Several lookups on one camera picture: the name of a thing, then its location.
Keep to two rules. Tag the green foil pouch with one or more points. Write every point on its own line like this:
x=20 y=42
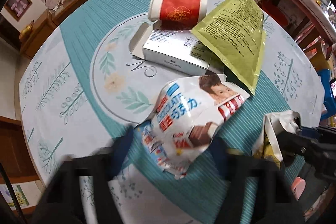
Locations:
x=236 y=37

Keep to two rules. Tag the wooden sideboard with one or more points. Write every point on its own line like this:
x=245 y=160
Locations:
x=39 y=29

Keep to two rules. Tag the light blue printed tablecloth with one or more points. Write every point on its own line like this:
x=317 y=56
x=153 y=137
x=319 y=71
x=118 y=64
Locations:
x=78 y=69

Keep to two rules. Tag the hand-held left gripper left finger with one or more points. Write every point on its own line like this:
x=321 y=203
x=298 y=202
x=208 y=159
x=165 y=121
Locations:
x=123 y=145

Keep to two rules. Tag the silver cardboard box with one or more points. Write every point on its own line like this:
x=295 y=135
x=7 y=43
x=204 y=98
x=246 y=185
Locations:
x=168 y=53

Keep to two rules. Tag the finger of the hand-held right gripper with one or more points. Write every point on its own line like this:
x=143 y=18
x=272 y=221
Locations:
x=294 y=144

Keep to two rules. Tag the white chocolate wrapper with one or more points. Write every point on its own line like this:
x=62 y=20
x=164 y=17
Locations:
x=178 y=119

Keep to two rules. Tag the silver wrapper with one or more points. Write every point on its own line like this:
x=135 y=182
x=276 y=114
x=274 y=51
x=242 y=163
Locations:
x=273 y=129

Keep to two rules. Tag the brown wooden door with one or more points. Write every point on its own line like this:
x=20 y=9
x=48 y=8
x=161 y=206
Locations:
x=15 y=150

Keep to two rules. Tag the blue plastic stool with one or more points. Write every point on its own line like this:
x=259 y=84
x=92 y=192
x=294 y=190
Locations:
x=326 y=92

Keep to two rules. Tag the pink plastic stool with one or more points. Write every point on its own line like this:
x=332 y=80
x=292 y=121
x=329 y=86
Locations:
x=298 y=187

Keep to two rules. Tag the red and white paper cup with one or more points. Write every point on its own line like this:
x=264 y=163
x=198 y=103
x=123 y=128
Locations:
x=178 y=10

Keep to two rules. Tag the yellow fruit bowl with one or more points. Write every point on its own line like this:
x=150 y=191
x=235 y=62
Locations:
x=27 y=31

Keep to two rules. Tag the wooden framed picture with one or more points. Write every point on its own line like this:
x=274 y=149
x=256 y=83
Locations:
x=18 y=3

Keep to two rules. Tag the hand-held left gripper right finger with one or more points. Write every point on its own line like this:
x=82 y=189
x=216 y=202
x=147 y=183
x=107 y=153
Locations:
x=218 y=153

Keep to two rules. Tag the sunflower wall poster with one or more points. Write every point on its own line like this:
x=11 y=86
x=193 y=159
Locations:
x=15 y=196

